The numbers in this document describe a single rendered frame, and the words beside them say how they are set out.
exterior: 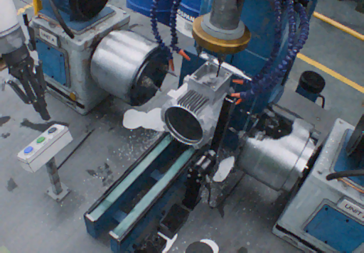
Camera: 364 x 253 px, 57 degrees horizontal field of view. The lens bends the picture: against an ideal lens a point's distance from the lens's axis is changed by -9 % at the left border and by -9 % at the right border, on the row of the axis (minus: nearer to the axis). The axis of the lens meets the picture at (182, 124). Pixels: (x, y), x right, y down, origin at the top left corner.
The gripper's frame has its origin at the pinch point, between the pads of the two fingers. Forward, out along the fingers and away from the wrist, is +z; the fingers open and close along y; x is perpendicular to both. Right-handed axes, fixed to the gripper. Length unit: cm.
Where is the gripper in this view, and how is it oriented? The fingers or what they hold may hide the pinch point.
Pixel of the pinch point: (42, 109)
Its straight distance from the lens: 110.2
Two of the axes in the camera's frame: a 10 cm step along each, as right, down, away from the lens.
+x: -8.0, -1.4, 5.9
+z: 2.5, 8.1, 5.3
